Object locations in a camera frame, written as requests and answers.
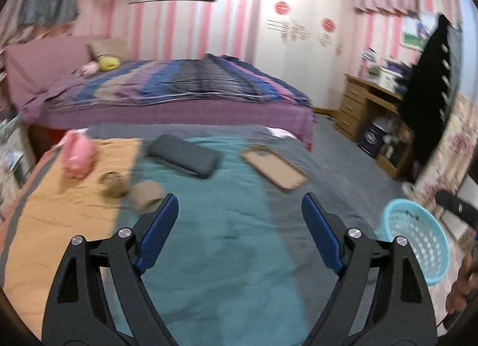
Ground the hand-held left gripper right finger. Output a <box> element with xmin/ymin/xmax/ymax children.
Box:
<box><xmin>301</xmin><ymin>192</ymin><xmax>437</xmax><ymax>346</ymax></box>

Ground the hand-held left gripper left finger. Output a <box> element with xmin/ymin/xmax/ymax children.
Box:
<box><xmin>42</xmin><ymin>193</ymin><xmax>180</xmax><ymax>346</ymax></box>

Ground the turquoise plastic basket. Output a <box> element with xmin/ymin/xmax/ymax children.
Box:
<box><xmin>375</xmin><ymin>199</ymin><xmax>450</xmax><ymax>287</ymax></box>

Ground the tan paper cup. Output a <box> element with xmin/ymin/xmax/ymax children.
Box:
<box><xmin>131</xmin><ymin>181</ymin><xmax>165</xmax><ymax>212</ymax></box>

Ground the floral curtain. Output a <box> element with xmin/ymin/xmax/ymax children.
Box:
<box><xmin>414</xmin><ymin>94</ymin><xmax>478</xmax><ymax>205</ymax></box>

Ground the small crumpled brown paper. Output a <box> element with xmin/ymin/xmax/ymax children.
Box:
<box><xmin>99</xmin><ymin>172</ymin><xmax>129</xmax><ymax>198</ymax></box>

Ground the striped orange and teal blanket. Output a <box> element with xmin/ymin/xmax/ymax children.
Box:
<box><xmin>0</xmin><ymin>124</ymin><xmax>415</xmax><ymax>346</ymax></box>

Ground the tan phone case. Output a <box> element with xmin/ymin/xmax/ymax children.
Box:
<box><xmin>241</xmin><ymin>145</ymin><xmax>309</xmax><ymax>193</ymax></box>

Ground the black flat case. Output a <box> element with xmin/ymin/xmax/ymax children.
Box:
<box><xmin>148</xmin><ymin>134</ymin><xmax>220</xmax><ymax>179</ymax></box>

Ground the black box with white label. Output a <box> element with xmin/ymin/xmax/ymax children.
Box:
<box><xmin>358</xmin><ymin>120</ymin><xmax>387</xmax><ymax>156</ymax></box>

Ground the pink piggy bank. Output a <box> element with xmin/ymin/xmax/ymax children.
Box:
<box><xmin>61</xmin><ymin>130</ymin><xmax>98</xmax><ymax>179</ymax></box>

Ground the wooden desk with drawers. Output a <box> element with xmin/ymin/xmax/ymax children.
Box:
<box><xmin>334</xmin><ymin>74</ymin><xmax>415</xmax><ymax>179</ymax></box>

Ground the striped purple and blue quilt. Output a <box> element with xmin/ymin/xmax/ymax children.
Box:
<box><xmin>41</xmin><ymin>54</ymin><xmax>312</xmax><ymax>111</ymax></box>

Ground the white wardrobe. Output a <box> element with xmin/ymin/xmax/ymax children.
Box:
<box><xmin>256</xmin><ymin>0</ymin><xmax>355</xmax><ymax>111</ymax></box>

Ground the small framed couple photo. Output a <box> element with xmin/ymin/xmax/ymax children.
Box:
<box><xmin>400</xmin><ymin>14</ymin><xmax>436</xmax><ymax>50</ymax></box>

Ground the tan pillow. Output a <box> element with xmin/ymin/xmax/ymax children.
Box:
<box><xmin>88</xmin><ymin>38</ymin><xmax>133</xmax><ymax>63</ymax></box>

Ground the purple bed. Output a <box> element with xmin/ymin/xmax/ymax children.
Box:
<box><xmin>4</xmin><ymin>36</ymin><xmax>316</xmax><ymax>153</ymax></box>

